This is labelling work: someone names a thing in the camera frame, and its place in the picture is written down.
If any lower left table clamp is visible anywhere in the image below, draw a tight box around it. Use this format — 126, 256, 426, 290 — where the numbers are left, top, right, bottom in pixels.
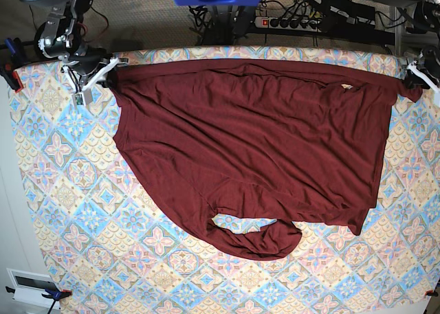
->
5, 287, 72, 313

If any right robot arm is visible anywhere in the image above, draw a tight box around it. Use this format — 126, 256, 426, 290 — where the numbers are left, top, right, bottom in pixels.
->
20, 0, 128, 94

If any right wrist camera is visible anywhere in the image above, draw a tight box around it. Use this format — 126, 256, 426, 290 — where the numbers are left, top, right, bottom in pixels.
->
71, 89, 93, 107

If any dark red t-shirt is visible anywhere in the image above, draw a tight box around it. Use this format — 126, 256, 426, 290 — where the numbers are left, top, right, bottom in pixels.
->
113, 59, 422, 260

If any lower right table clamp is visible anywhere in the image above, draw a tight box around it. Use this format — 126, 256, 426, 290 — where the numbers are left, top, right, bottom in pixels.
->
425, 290, 439, 297

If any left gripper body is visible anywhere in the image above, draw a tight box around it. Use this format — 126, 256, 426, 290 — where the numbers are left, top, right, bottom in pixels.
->
403, 47, 439, 104

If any table clamp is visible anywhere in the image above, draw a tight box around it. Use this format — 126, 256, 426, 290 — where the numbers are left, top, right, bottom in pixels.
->
5, 287, 72, 313
425, 290, 439, 297
1, 38, 23, 93

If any white wall outlet box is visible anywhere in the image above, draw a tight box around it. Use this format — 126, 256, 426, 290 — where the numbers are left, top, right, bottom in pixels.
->
6, 268, 56, 309

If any upper left table clamp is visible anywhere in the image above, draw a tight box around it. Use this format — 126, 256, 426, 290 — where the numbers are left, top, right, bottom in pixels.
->
1, 38, 23, 93

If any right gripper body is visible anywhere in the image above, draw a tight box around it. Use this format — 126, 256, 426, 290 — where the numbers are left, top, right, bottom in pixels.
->
60, 47, 129, 93

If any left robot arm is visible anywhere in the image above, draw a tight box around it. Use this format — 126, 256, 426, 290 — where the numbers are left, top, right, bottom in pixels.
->
404, 0, 439, 106

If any patterned tablecloth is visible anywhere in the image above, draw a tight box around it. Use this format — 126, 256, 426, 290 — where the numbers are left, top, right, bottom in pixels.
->
8, 63, 439, 313

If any white power strip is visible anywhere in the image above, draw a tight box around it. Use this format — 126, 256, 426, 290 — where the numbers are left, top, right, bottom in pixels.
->
254, 16, 320, 32

